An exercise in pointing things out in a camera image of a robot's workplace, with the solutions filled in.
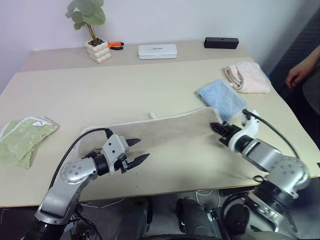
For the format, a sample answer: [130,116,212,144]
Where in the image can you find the blue folded towel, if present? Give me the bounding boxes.
[195,79,248,122]

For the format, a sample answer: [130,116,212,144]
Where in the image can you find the black rectangular box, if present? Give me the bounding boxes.
[203,36,240,50]

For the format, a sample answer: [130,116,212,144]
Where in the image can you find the beige towel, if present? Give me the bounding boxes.
[78,107,226,156]

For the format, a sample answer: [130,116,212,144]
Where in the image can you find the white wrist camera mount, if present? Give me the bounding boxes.
[228,109,260,153]
[100,134,126,176]

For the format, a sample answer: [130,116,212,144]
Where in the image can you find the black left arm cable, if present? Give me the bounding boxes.
[49,128,113,189]

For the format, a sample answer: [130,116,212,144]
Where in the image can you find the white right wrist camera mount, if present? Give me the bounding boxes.
[228,109,260,153]

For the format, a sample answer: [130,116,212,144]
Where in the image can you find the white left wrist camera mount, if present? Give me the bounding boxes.
[100,134,126,176]

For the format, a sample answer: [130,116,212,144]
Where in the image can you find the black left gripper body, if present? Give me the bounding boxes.
[114,136,130,175]

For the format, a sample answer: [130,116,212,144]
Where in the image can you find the white cable under table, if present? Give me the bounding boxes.
[195,189,221,209]

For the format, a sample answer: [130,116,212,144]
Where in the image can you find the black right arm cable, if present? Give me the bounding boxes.
[241,108,300,160]

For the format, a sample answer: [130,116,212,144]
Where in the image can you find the orange handled pliers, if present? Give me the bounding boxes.
[107,41,125,51]

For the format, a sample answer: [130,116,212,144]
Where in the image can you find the green folded towel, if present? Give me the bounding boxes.
[0,115,60,170]

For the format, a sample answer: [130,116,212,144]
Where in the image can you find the dark rounded shape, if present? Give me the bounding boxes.
[113,198,154,240]
[176,197,220,240]

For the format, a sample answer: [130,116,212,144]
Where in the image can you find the green leafy plant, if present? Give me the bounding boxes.
[65,0,107,43]

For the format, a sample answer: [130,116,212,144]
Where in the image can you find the white bubble plant pot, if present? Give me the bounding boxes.
[84,38,112,64]

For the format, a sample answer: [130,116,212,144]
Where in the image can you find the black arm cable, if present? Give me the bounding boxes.
[241,108,300,160]
[49,128,113,189]

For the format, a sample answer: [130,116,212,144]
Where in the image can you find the pink folded towel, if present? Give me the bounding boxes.
[224,61,272,95]

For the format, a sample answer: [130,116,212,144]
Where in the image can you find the white flat case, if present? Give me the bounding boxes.
[137,44,179,60]

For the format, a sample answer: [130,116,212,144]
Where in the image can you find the bystander grey trouser leg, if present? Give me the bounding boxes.
[301,73,320,115]

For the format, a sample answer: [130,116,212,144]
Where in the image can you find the bystander bare hand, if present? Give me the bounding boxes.
[285,65,311,89]

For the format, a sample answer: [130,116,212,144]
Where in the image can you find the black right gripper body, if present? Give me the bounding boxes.
[221,121,241,148]

